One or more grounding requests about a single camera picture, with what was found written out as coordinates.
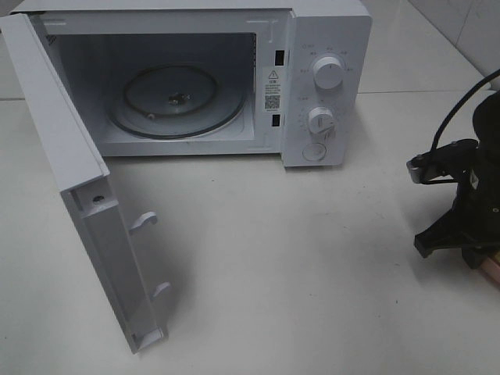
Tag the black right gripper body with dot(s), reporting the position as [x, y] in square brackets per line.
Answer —
[479, 210]

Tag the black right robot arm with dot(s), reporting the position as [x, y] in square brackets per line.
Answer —
[486, 127]

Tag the pink round plate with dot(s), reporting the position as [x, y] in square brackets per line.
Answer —
[491, 267]

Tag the white microwave oven body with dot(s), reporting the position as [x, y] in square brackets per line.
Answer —
[97, 46]

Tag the white microwave door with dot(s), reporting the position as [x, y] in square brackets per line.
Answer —
[82, 178]

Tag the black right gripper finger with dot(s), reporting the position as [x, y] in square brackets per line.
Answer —
[448, 232]
[475, 255]

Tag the upper white power knob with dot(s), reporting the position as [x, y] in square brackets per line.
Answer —
[328, 72]

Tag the lower white timer knob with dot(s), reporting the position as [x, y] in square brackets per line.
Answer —
[320, 120]

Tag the glass microwave turntable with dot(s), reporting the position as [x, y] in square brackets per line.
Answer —
[177, 101]

